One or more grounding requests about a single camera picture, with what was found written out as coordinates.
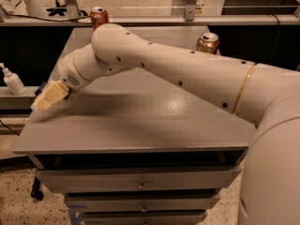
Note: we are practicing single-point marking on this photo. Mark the grey drawer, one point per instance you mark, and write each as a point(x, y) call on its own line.
point(148, 218)
point(141, 179)
point(142, 203)

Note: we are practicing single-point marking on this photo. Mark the middle grey drawer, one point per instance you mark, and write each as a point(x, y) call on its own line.
point(142, 203)

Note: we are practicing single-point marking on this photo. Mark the bottom grey drawer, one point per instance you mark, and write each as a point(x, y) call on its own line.
point(148, 218)

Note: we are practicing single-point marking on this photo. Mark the top grey drawer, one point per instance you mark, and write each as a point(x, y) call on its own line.
point(141, 179)

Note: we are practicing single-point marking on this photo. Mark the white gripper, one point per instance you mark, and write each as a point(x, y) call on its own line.
point(68, 73)

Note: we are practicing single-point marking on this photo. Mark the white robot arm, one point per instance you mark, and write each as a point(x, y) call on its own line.
point(266, 96)

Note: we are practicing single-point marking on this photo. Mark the white pump bottle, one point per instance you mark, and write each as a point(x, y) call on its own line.
point(13, 81)

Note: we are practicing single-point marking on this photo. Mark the gold soda can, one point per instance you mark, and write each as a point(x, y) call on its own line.
point(208, 43)

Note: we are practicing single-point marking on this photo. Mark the black caster wheel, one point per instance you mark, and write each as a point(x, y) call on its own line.
point(36, 193)

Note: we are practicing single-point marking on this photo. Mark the grey drawer cabinet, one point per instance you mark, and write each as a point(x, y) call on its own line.
point(130, 120)

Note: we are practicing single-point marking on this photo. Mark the orange soda can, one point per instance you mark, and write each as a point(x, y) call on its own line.
point(99, 16)

